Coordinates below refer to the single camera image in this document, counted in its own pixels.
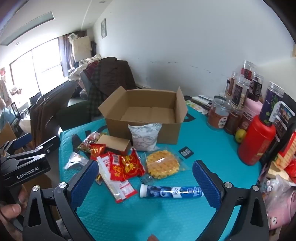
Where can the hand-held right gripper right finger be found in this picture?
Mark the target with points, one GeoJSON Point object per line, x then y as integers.
{"type": "Point", "coordinates": [205, 185]}

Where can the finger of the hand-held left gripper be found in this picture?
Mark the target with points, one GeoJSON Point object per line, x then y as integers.
{"type": "Point", "coordinates": [23, 141]}
{"type": "Point", "coordinates": [47, 146]}

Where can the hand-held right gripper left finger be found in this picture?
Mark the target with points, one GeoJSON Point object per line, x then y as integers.
{"type": "Point", "coordinates": [85, 183]}

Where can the silver snack packet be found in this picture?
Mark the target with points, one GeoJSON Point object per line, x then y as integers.
{"type": "Point", "coordinates": [75, 162]}

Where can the small orange snack packet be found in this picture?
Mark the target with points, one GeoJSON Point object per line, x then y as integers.
{"type": "Point", "coordinates": [97, 151]}

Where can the long red and white packet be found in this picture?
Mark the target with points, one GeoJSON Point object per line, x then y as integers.
{"type": "Point", "coordinates": [121, 191]}

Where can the blue tube with white cap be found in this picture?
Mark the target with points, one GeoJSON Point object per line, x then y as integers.
{"type": "Point", "coordinates": [166, 191]}

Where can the brown patterned snack packet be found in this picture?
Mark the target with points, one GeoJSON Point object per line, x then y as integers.
{"type": "Point", "coordinates": [89, 140]}

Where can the red and yellow snack packet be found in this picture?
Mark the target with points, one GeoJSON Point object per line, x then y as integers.
{"type": "Point", "coordinates": [127, 166]}

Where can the waffle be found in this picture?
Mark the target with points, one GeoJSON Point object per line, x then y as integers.
{"type": "Point", "coordinates": [161, 164]}

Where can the small brown cardboard box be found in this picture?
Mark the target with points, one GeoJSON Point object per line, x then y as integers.
{"type": "Point", "coordinates": [113, 142]}

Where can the white printed snack bag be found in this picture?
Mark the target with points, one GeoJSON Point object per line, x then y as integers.
{"type": "Point", "coordinates": [143, 139]}

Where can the person's left hand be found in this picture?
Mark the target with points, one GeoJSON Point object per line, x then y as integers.
{"type": "Point", "coordinates": [13, 209]}

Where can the large brown cardboard box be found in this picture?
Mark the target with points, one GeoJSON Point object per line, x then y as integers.
{"type": "Point", "coordinates": [7, 134]}

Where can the stack of flattened cardboard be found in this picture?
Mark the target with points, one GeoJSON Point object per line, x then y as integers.
{"type": "Point", "coordinates": [46, 109]}

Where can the small black sachet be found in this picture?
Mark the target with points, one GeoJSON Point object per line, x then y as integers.
{"type": "Point", "coordinates": [186, 152]}

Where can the dark green ottoman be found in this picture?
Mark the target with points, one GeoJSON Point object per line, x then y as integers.
{"type": "Point", "coordinates": [71, 113]}

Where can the teal bubble mat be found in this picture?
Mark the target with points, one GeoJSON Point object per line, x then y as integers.
{"type": "Point", "coordinates": [161, 220]}

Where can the small clear packet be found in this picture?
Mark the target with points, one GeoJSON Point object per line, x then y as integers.
{"type": "Point", "coordinates": [146, 180]}

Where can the green lemon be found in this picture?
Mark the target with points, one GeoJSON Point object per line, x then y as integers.
{"type": "Point", "coordinates": [240, 135]}

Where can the brown jacket on chair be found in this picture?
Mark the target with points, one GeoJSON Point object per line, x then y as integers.
{"type": "Point", "coordinates": [93, 99]}

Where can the red thermos bottle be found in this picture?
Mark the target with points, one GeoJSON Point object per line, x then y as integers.
{"type": "Point", "coordinates": [256, 141]}

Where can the dark brown filled jar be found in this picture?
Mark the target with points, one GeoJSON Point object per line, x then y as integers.
{"type": "Point", "coordinates": [233, 122]}

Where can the wide jar of brown powder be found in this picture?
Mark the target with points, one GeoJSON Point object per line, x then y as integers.
{"type": "Point", "coordinates": [218, 113]}

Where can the flat green and white packet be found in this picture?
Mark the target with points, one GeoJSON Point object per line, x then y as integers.
{"type": "Point", "coordinates": [196, 107]}

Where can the pink plastic bag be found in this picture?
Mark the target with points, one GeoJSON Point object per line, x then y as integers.
{"type": "Point", "coordinates": [282, 208]}

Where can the pile of pale bedding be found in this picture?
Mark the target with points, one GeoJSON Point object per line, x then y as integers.
{"type": "Point", "coordinates": [79, 66]}

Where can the red and yellow box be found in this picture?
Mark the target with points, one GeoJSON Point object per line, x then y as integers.
{"type": "Point", "coordinates": [286, 155]}

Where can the white remote device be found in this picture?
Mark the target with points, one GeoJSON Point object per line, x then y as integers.
{"type": "Point", "coordinates": [203, 98]}

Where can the red striped cloth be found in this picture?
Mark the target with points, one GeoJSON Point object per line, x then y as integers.
{"type": "Point", "coordinates": [91, 69]}

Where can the pink container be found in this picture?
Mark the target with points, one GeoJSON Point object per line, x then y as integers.
{"type": "Point", "coordinates": [253, 107]}

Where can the purple curtain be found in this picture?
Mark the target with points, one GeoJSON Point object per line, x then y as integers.
{"type": "Point", "coordinates": [63, 55]}

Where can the tall clear jar dark label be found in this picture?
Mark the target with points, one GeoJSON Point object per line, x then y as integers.
{"type": "Point", "coordinates": [256, 85]}
{"type": "Point", "coordinates": [241, 95]}

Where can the cream padded board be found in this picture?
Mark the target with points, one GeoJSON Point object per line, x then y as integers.
{"type": "Point", "coordinates": [79, 47]}

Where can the black printed pouch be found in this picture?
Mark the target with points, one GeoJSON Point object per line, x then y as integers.
{"type": "Point", "coordinates": [284, 115]}

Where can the clear jar with purple label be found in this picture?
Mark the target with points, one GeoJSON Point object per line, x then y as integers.
{"type": "Point", "coordinates": [271, 102]}

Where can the tall clear jar brown label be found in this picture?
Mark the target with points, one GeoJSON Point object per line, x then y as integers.
{"type": "Point", "coordinates": [236, 81]}

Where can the clear jar with red contents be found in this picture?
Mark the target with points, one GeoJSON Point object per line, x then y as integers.
{"type": "Point", "coordinates": [247, 69]}

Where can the framed wall picture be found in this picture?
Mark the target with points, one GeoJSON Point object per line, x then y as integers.
{"type": "Point", "coordinates": [103, 28]}

